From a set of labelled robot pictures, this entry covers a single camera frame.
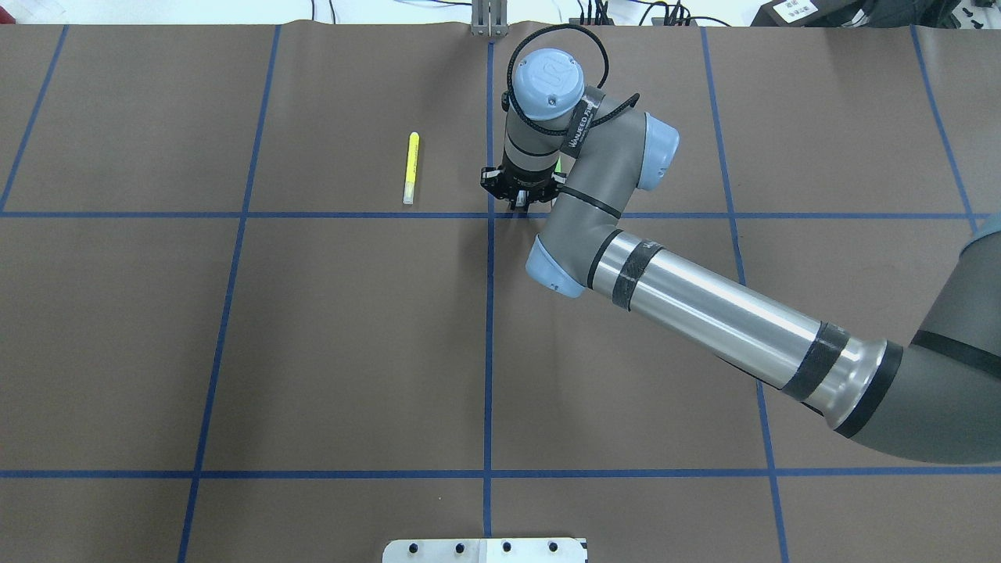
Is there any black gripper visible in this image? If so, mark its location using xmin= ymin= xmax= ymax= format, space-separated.
xmin=480 ymin=165 xmax=566 ymax=210

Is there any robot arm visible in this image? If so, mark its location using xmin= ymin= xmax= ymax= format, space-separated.
xmin=480 ymin=48 xmax=1000 ymax=464

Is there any yellow marker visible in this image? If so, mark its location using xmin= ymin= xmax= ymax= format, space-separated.
xmin=403 ymin=131 xmax=421 ymax=206

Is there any black power adapter box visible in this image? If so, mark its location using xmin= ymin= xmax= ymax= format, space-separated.
xmin=750 ymin=1 xmax=866 ymax=27

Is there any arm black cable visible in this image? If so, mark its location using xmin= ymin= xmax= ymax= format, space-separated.
xmin=501 ymin=23 xmax=642 ymax=118

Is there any aluminium frame post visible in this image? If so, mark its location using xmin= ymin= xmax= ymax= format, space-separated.
xmin=469 ymin=0 xmax=508 ymax=39

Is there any white central pedestal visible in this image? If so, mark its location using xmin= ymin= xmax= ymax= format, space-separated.
xmin=382 ymin=537 xmax=589 ymax=562

